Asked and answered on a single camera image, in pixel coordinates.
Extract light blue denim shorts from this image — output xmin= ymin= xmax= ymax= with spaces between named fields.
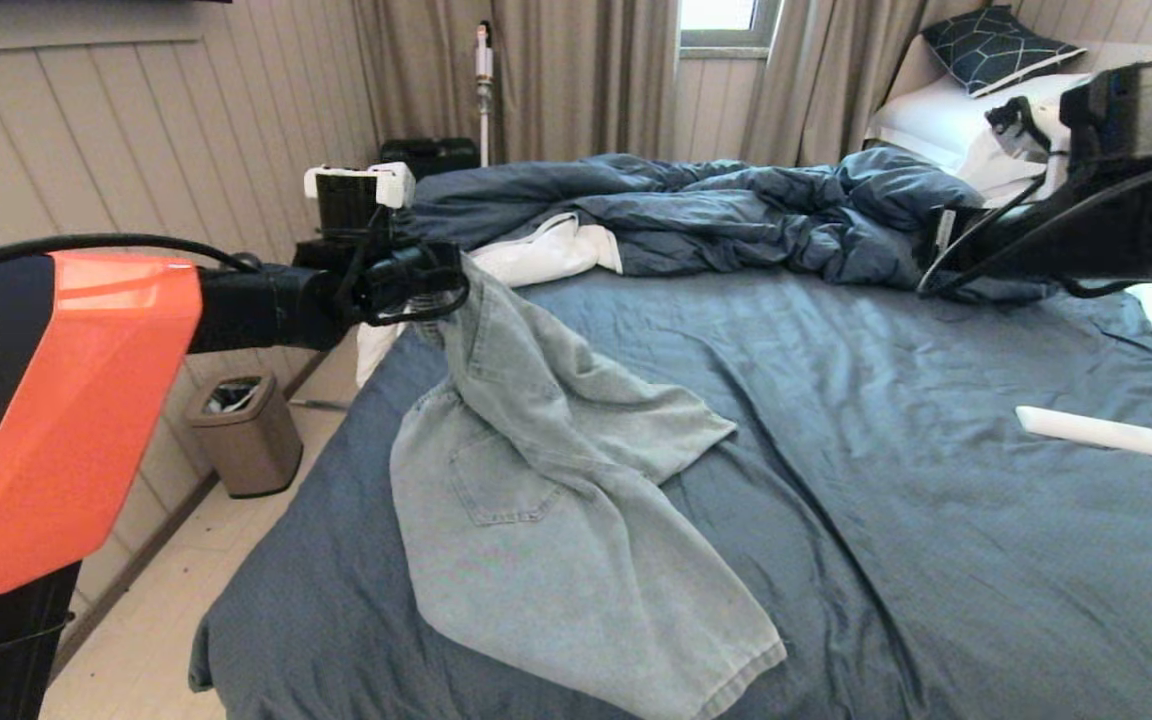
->
xmin=389 ymin=255 xmax=789 ymax=720

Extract black hard suitcase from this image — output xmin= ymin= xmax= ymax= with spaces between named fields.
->
xmin=379 ymin=137 xmax=482 ymax=181

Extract large white pillow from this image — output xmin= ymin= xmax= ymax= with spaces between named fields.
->
xmin=871 ymin=72 xmax=1087 ymax=196

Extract dark geometric patterned cushion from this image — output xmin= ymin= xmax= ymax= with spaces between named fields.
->
xmin=921 ymin=3 xmax=1087 ymax=98

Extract white remote control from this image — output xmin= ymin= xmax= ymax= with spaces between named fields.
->
xmin=1014 ymin=405 xmax=1152 ymax=459

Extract beige bed headboard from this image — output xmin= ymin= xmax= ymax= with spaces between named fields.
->
xmin=886 ymin=38 xmax=1152 ymax=111

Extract beige trash bin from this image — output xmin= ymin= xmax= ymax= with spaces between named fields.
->
xmin=186 ymin=372 xmax=304 ymax=499

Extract white stick vacuum cleaner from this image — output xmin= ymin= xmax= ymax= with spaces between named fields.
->
xmin=473 ymin=20 xmax=494 ymax=168

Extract bed with blue sheet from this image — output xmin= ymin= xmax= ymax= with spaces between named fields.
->
xmin=188 ymin=205 xmax=1152 ymax=720

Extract narrow beige curtain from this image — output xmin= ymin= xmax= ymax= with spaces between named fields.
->
xmin=741 ymin=0 xmax=927 ymax=166

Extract dark blue white-lined duvet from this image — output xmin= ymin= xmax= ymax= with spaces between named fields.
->
xmin=356 ymin=150 xmax=1057 ymax=389

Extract wide beige curtain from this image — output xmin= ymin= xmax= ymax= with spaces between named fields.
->
xmin=351 ymin=0 xmax=679 ymax=166

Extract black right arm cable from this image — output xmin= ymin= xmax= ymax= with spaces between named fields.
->
xmin=916 ymin=150 xmax=1152 ymax=301

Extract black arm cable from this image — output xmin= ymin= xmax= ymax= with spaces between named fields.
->
xmin=916 ymin=150 xmax=1152 ymax=301
xmin=0 ymin=233 xmax=262 ymax=286

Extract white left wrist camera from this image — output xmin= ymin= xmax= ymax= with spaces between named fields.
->
xmin=376 ymin=162 xmax=417 ymax=211

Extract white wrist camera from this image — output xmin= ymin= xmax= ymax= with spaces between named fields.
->
xmin=376 ymin=162 xmax=417 ymax=211
xmin=984 ymin=95 xmax=1077 ymax=201

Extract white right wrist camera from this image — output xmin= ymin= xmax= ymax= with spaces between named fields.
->
xmin=984 ymin=95 xmax=1077 ymax=201

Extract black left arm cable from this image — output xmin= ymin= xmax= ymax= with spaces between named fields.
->
xmin=0 ymin=233 xmax=262 ymax=286

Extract window with grey frame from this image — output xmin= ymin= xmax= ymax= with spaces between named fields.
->
xmin=678 ymin=0 xmax=780 ymax=49

